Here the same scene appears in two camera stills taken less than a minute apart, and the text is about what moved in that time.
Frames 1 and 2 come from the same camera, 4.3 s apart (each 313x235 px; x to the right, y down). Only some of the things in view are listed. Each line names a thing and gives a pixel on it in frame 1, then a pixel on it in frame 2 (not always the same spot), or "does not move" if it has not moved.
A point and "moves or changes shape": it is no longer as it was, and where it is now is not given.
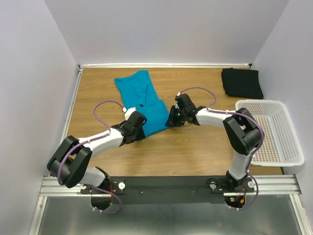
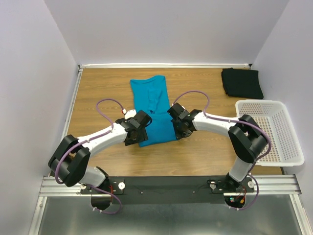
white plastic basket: x=280 y=146 does not move
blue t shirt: x=137 y=90 moves or changes shape
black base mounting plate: x=166 y=190 does not move
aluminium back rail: x=163 y=65 does not move
